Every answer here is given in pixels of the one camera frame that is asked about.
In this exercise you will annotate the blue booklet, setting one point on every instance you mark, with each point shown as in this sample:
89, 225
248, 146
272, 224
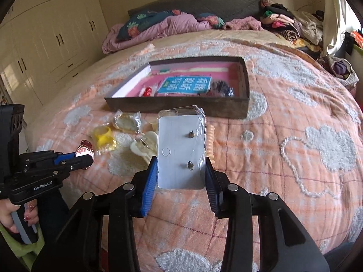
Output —
184, 86

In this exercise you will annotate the orange floral quilt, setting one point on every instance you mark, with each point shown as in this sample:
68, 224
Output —
269, 161

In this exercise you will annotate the pink knit garment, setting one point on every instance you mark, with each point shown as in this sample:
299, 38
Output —
244, 24

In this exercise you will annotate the brown cardboard box pink lining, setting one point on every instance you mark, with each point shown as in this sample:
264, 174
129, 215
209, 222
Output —
127, 105

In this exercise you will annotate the person's left hand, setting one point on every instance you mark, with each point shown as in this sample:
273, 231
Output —
5, 215

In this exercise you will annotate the beige bed sheet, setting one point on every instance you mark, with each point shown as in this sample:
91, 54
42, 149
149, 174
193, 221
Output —
215, 35

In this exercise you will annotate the person's left forearm green sleeve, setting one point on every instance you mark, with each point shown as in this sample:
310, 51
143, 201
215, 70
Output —
11, 246

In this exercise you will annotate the bag of clothes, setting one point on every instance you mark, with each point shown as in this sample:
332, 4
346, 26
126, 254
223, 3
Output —
340, 68

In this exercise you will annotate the earring card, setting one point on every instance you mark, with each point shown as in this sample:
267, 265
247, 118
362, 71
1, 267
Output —
175, 147

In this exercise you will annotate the purple duvet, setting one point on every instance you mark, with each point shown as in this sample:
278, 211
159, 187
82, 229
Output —
158, 28

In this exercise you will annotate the cream curtain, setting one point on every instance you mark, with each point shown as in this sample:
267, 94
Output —
334, 19

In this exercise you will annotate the rose gold wrist watch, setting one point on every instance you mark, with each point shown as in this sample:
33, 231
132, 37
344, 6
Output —
84, 150

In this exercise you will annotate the cream hair clip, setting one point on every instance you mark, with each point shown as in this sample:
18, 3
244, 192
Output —
144, 146

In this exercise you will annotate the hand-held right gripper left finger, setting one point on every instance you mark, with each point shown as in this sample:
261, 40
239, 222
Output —
149, 187

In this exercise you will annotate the cream wardrobe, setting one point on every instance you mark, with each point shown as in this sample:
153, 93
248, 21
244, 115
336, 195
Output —
51, 34

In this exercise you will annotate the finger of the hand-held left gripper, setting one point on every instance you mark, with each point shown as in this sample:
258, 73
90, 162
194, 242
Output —
76, 165
65, 158

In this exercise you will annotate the dark teal floral pillow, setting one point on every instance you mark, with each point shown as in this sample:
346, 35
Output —
136, 24
211, 19

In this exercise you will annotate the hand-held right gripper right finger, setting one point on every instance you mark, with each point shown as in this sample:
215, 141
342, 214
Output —
212, 189

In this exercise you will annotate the red bead ornament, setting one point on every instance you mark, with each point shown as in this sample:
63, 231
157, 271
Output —
147, 91

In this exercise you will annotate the pile of clothes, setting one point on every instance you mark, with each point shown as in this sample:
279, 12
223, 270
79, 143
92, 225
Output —
295, 25

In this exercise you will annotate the grey padded headboard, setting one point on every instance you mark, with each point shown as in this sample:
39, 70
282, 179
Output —
198, 1

